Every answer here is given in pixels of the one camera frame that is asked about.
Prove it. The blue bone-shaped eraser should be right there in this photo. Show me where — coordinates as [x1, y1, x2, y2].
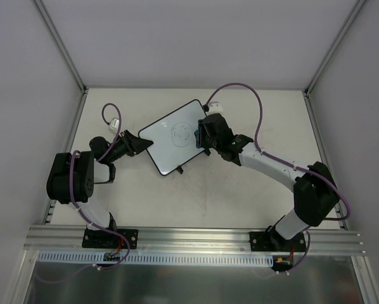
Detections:
[194, 129, 202, 149]

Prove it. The white whiteboard black frame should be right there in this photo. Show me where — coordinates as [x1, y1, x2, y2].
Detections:
[138, 99, 206, 176]

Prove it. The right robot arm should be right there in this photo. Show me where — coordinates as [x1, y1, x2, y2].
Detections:
[195, 113, 340, 251]

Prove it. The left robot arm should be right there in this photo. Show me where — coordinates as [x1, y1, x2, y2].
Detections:
[46, 129, 155, 247]

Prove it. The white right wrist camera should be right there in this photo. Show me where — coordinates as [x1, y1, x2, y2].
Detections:
[207, 101, 223, 116]

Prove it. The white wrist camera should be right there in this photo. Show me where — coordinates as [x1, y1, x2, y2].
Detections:
[108, 117, 120, 132]
[207, 101, 223, 116]

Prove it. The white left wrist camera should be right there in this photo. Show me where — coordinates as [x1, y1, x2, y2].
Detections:
[108, 117, 120, 132]

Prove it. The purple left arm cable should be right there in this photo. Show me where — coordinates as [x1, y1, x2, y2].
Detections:
[35, 103, 131, 283]

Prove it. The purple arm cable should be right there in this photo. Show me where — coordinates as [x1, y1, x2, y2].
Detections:
[203, 82, 351, 276]
[35, 103, 131, 283]

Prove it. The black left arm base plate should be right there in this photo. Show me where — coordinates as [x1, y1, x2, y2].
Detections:
[82, 228, 139, 250]

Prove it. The left aluminium frame post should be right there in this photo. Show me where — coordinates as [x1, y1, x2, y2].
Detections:
[32, 0, 87, 93]

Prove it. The aluminium frame post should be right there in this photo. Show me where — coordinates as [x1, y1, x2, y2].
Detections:
[32, 0, 87, 93]
[304, 0, 367, 97]

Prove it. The aluminium mounting rail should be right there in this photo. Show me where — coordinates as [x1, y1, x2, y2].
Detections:
[23, 225, 367, 256]

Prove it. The white slotted cable duct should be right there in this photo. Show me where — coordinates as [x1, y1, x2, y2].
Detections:
[37, 251, 274, 267]

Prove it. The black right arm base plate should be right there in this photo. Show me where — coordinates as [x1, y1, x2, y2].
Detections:
[248, 230, 306, 253]

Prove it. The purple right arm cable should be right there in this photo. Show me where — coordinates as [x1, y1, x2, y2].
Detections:
[203, 82, 351, 276]

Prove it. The right aluminium frame post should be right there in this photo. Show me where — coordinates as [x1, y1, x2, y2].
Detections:
[304, 0, 367, 97]

